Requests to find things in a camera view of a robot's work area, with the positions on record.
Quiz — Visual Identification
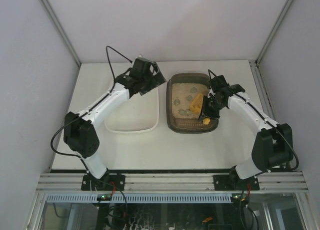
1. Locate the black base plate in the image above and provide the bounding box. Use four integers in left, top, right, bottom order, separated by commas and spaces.
213, 174, 260, 191
81, 172, 126, 191

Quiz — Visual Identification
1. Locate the right aluminium side rail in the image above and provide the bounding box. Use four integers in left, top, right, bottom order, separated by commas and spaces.
248, 60, 278, 121

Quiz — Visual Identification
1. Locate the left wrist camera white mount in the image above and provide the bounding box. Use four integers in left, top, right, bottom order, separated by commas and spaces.
135, 54, 147, 61

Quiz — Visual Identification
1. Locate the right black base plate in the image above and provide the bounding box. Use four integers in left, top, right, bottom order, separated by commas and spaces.
213, 174, 260, 191

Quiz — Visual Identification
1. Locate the white plastic tray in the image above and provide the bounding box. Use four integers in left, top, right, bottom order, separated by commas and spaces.
104, 88, 160, 134

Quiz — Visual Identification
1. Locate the aluminium front rail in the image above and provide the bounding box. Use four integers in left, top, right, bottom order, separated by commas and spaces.
36, 172, 308, 193

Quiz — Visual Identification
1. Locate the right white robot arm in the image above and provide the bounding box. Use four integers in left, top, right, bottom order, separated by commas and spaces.
198, 75, 295, 182

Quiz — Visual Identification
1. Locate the dark brown litter box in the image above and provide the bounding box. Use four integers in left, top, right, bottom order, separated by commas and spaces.
166, 73, 219, 134

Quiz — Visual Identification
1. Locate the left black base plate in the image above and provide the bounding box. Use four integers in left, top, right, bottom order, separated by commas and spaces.
81, 172, 126, 191

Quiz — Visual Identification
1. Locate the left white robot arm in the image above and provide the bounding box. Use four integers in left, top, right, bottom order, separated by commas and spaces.
63, 57, 166, 179

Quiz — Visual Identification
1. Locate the grey slotted cable duct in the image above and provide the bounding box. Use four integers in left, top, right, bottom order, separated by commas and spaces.
46, 193, 232, 204

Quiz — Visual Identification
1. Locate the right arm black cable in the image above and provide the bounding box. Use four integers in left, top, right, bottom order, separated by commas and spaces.
207, 69, 300, 171

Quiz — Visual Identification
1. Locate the yellow litter scoop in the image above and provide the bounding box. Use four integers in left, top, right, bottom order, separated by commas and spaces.
189, 93, 211, 125

